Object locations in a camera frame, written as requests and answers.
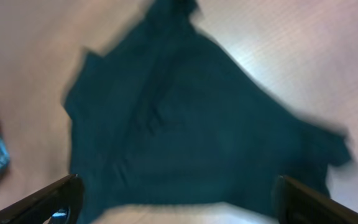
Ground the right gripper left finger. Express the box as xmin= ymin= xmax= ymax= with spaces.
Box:
xmin=0 ymin=174 xmax=85 ymax=224

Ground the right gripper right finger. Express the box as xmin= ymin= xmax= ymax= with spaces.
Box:
xmin=273 ymin=176 xmax=358 ymax=224

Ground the black t-shirt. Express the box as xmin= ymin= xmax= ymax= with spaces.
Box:
xmin=64 ymin=0 xmax=352 ymax=223

